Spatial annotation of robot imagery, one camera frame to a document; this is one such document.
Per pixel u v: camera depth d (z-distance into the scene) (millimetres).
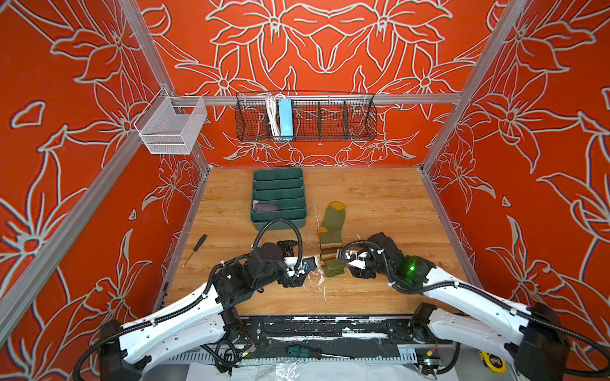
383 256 579
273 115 896
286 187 1049
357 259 657
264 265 520
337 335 731
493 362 656
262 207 975
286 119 899
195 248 921
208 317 480
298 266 575
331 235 949
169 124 925
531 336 393
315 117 975
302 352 675
